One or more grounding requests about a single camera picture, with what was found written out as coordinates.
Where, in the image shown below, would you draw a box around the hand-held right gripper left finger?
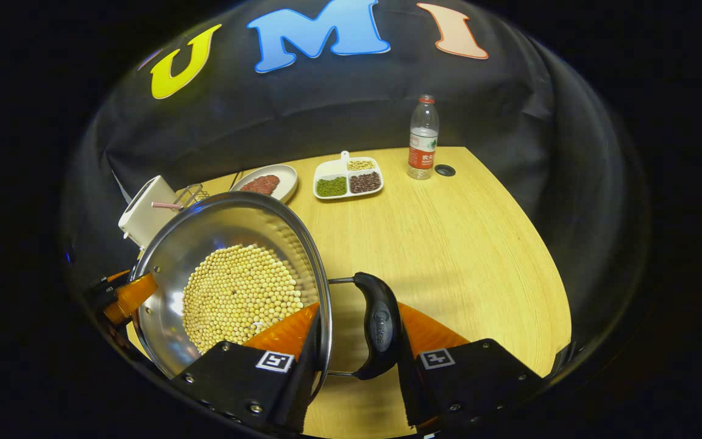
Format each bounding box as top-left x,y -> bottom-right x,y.
172,302 -> 322,435

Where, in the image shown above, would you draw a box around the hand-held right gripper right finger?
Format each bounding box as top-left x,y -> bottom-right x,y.
396,301 -> 548,432

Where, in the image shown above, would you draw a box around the steel pot with black handles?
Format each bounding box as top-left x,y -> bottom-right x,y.
130,191 -> 402,391

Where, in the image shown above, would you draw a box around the white toaster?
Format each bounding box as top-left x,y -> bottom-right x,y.
118,176 -> 179,249

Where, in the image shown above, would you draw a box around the pile of yellow soybeans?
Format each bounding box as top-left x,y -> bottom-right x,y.
182,244 -> 307,355

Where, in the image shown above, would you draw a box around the clear glass cup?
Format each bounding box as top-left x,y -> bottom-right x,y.
174,183 -> 210,209

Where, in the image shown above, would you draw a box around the pile of green beans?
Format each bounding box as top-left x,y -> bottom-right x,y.
316,177 -> 348,198

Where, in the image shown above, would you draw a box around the white round plate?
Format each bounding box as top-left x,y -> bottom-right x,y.
229,164 -> 299,204

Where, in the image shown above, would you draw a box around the pile of dark red beans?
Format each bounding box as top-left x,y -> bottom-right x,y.
350,171 -> 382,194

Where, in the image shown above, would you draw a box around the white divided dish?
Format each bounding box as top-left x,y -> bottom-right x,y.
313,151 -> 385,201

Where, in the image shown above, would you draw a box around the clear bottle with red label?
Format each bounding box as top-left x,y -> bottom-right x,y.
408,94 -> 440,180

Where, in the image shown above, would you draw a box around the black backdrop cloth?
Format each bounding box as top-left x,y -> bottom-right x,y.
62,0 -> 650,366

